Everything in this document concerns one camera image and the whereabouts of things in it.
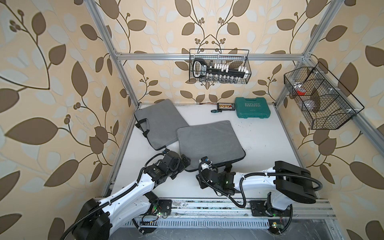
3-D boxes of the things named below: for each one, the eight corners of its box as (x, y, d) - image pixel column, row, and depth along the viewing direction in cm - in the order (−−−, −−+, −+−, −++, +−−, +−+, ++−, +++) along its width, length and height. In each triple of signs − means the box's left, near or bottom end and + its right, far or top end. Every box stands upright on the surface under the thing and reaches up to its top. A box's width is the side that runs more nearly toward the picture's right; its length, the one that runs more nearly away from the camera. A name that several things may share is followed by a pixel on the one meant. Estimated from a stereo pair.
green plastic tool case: (237, 119, 113) (238, 114, 109) (233, 101, 125) (234, 96, 121) (270, 119, 113) (273, 114, 109) (263, 101, 125) (265, 96, 121)
